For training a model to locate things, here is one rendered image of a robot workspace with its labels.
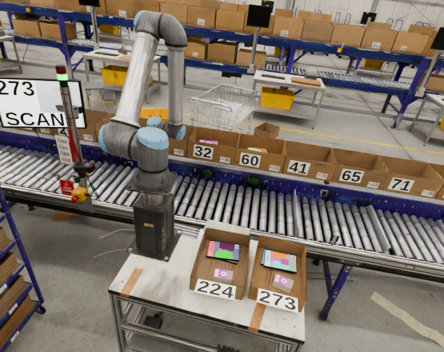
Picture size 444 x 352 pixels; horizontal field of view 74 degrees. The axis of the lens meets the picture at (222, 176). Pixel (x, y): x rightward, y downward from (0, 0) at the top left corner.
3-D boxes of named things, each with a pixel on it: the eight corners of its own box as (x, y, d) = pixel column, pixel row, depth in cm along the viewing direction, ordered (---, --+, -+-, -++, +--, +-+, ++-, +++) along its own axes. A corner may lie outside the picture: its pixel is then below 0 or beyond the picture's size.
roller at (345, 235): (345, 252, 195) (347, 246, 192) (332, 204, 238) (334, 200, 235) (352, 253, 194) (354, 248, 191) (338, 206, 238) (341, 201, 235)
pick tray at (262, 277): (246, 298, 153) (249, 286, 147) (256, 246, 184) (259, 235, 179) (301, 313, 148) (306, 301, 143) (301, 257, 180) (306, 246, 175)
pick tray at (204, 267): (188, 289, 154) (189, 277, 148) (204, 238, 186) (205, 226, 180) (241, 300, 151) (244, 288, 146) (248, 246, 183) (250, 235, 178)
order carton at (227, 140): (186, 158, 243) (187, 140, 234) (195, 143, 268) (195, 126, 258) (233, 166, 240) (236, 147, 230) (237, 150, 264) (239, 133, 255)
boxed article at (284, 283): (290, 293, 157) (291, 288, 154) (271, 286, 160) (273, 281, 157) (292, 286, 161) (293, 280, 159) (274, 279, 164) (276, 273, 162)
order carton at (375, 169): (331, 182, 233) (337, 164, 224) (325, 164, 258) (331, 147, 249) (381, 191, 230) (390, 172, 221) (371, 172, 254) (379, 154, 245)
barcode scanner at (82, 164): (93, 180, 185) (89, 166, 179) (76, 179, 187) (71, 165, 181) (98, 175, 190) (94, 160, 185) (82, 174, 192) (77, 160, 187)
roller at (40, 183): (31, 188, 210) (35, 193, 212) (73, 154, 254) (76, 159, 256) (26, 188, 212) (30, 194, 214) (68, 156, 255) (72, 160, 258)
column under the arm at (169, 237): (168, 262, 167) (167, 218, 149) (126, 252, 170) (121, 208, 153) (183, 232, 189) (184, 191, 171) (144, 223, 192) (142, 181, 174)
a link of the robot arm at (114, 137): (124, 158, 139) (163, 5, 139) (92, 149, 142) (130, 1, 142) (138, 161, 154) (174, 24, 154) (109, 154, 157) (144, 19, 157)
